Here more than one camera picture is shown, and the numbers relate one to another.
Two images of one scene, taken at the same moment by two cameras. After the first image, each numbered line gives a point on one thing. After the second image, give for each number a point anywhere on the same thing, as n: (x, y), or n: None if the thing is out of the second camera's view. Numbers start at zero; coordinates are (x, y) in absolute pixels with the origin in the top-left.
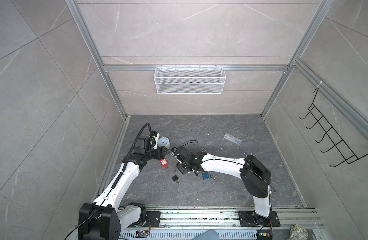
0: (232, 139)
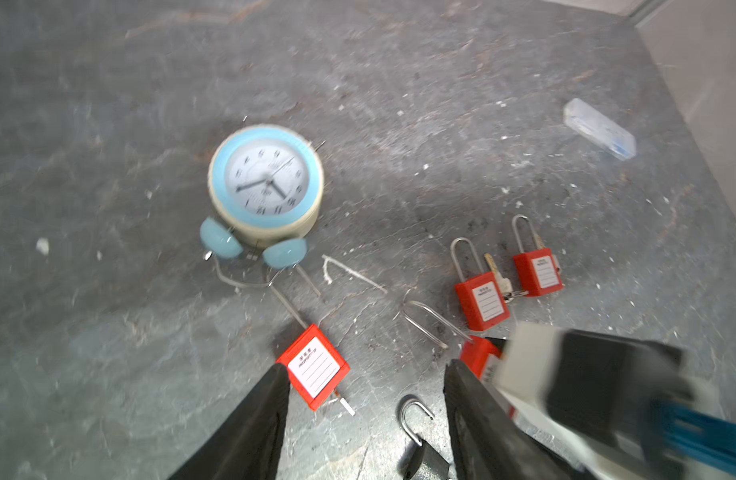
0: (598, 129)
